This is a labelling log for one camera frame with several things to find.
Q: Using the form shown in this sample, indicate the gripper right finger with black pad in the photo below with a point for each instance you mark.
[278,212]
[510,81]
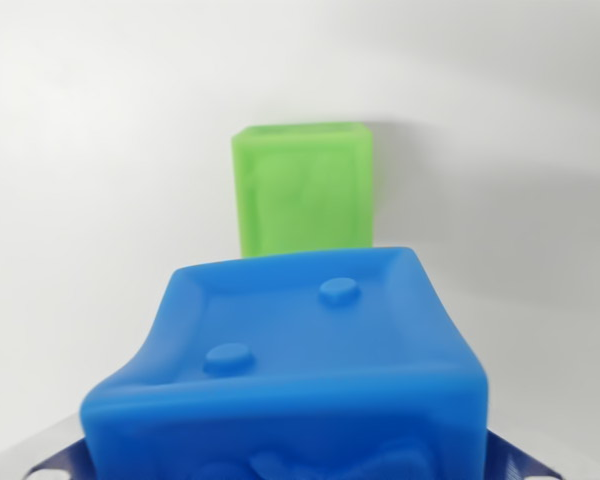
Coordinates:
[520,457]

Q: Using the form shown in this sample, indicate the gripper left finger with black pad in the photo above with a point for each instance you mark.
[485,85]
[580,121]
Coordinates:
[55,452]

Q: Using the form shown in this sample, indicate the blue cube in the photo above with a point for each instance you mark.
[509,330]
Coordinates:
[300,380]

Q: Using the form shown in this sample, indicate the green cube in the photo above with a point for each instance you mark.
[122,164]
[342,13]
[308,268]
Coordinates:
[305,190]

